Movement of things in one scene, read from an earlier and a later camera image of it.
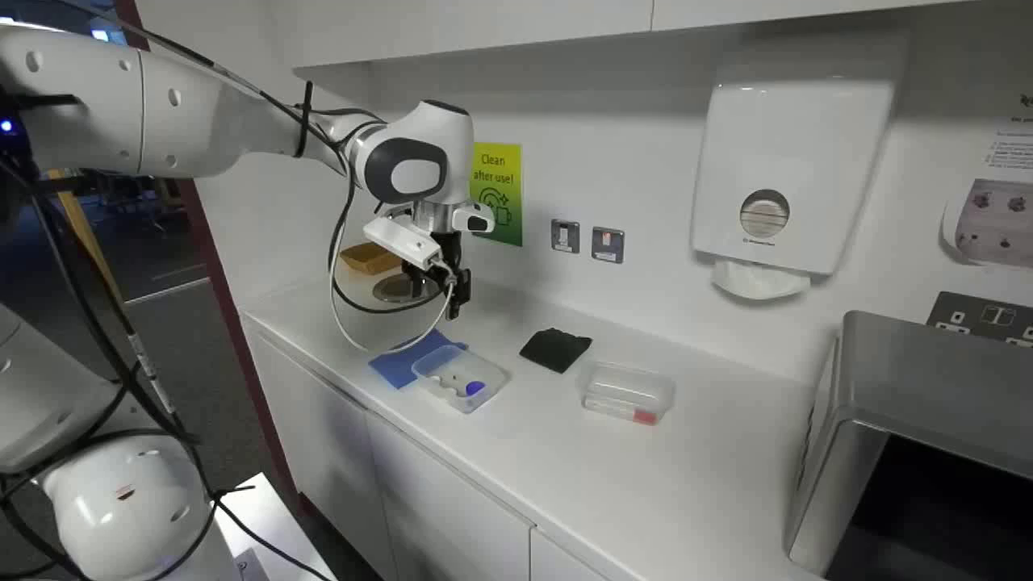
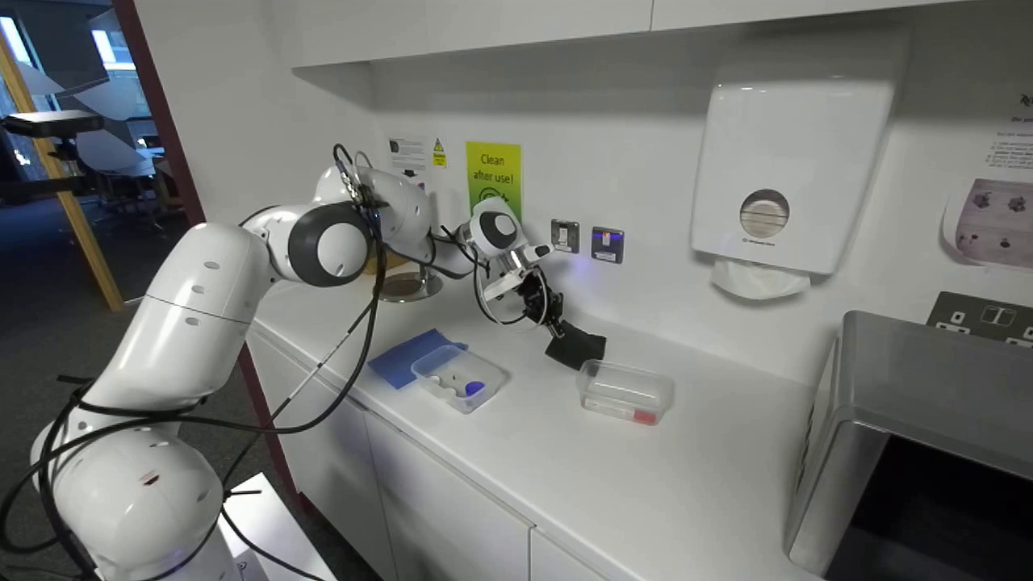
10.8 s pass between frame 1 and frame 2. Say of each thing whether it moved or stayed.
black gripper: moved
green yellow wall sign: stayed
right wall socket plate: stayed
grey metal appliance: stayed
